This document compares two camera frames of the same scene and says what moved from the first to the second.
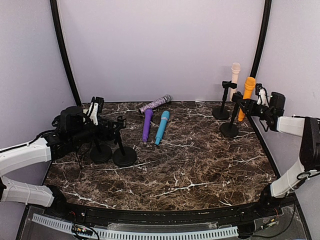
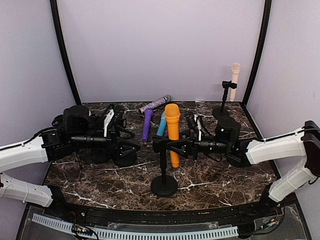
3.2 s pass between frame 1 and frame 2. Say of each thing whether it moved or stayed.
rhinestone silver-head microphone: stayed
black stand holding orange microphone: moved
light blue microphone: stayed
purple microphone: stayed
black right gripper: moved
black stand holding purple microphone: stayed
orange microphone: moved
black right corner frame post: stayed
